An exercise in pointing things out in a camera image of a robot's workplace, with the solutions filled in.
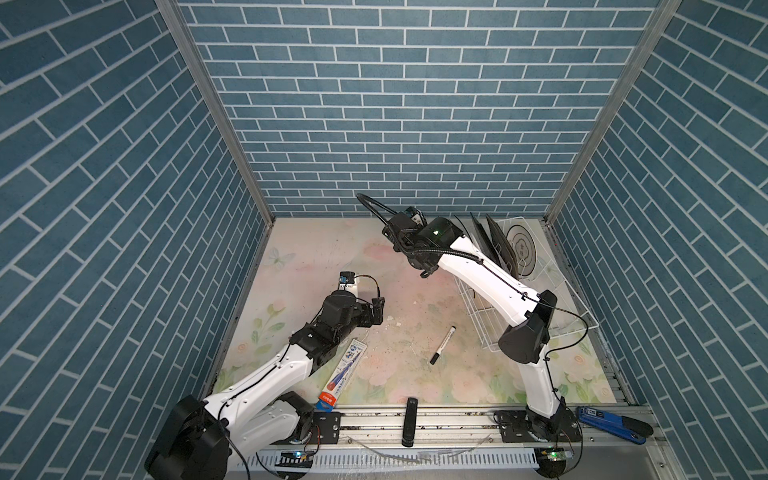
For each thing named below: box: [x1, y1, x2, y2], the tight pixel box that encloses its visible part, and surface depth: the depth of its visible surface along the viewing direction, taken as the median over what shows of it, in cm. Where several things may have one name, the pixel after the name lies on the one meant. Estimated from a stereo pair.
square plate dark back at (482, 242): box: [470, 212, 501, 267], surface depth 91 cm
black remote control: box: [402, 397, 418, 447], surface depth 76 cm
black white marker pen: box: [430, 325, 457, 365], surface depth 88 cm
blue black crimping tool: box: [576, 406, 654, 445], surface depth 74 cm
